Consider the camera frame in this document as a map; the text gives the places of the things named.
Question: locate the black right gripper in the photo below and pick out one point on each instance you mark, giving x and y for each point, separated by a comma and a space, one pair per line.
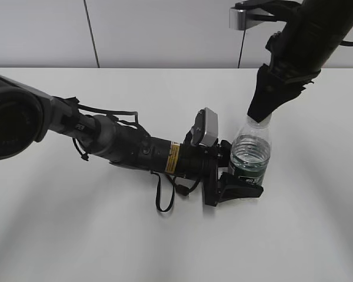
284, 79

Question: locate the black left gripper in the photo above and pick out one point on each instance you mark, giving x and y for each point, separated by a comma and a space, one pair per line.
227, 187

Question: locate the clear water bottle green label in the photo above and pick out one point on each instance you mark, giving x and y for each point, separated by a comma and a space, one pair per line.
251, 151

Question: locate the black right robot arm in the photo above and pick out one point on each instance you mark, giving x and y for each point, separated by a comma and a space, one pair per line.
320, 26

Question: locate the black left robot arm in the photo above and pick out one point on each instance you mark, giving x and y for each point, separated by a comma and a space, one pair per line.
27, 114

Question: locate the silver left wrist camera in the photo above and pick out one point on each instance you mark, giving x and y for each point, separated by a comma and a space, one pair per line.
204, 131

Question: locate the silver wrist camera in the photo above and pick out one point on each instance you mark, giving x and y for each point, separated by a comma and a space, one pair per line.
204, 131
248, 14

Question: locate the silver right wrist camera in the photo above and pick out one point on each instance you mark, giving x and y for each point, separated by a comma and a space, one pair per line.
248, 14

